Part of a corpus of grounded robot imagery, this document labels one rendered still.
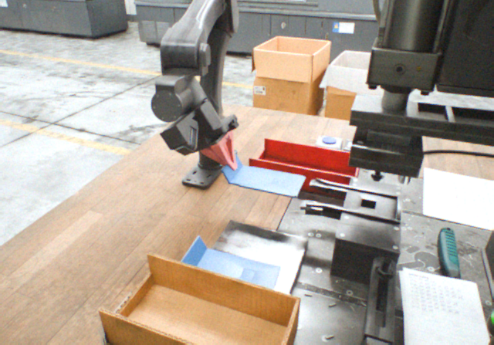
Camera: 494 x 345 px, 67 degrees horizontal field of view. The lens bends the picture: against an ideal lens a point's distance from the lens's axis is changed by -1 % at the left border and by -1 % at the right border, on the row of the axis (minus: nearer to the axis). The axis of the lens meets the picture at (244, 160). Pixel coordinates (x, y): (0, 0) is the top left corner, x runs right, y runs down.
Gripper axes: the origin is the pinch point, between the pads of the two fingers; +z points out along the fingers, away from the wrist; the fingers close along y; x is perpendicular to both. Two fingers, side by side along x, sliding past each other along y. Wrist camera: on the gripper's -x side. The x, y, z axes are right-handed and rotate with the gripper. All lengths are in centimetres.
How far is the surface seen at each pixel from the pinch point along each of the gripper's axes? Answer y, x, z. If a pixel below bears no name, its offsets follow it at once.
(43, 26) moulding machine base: -552, 477, -220
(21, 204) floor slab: -201, 62, -2
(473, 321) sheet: 34.4, -18.4, 26.7
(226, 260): 1.3, -17.7, 9.6
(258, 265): 6.0, -16.6, 12.5
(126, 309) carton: -7.1, -32.2, 4.2
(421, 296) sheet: 28.8, -16.3, 23.4
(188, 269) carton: 0.9, -25.1, 4.5
